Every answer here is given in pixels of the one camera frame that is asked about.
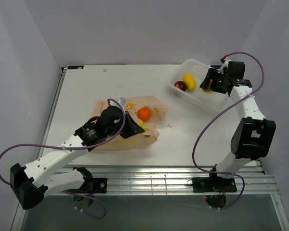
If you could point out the dark red apple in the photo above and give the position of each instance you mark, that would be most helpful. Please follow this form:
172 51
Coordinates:
181 85

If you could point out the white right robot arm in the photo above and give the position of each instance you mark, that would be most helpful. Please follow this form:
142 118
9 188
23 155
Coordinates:
253 136

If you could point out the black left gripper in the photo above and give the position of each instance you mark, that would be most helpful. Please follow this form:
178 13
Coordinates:
133 128

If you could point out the banana print plastic bag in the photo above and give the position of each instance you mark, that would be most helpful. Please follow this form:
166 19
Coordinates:
133 104

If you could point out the white plastic basket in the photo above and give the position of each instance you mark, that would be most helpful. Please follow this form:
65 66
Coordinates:
211 102

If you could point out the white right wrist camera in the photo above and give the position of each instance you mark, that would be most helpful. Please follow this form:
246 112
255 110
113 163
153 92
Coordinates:
225 62

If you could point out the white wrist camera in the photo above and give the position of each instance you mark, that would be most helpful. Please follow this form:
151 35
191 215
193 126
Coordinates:
225 62
117 103

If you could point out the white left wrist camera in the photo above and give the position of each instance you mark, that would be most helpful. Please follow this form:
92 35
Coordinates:
117 103

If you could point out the orange green mango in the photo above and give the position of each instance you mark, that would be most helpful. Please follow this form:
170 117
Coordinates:
208 89

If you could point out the orange fruit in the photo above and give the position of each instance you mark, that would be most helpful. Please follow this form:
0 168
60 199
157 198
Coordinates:
144 114

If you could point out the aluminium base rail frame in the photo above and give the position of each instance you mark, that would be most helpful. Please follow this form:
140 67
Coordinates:
163 169

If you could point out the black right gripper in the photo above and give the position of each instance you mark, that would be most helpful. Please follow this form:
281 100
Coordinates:
212 73

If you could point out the yellow banana bunch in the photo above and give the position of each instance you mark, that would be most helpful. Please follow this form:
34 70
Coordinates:
146 132

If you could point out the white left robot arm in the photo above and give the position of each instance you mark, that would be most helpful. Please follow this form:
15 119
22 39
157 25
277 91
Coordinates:
38 179

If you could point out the yellow lemon fruit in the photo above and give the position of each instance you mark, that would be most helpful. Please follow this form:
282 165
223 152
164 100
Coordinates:
190 82

